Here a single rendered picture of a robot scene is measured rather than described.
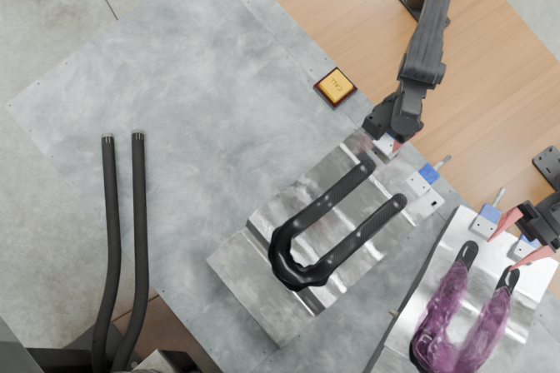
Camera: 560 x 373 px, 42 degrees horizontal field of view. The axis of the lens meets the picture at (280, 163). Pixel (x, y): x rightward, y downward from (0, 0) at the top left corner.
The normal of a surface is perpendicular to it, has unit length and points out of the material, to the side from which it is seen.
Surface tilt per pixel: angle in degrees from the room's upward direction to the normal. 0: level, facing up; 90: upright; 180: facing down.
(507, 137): 0
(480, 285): 28
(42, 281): 0
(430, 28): 14
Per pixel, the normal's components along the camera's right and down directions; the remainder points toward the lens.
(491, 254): 0.04, -0.25
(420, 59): -0.03, -0.02
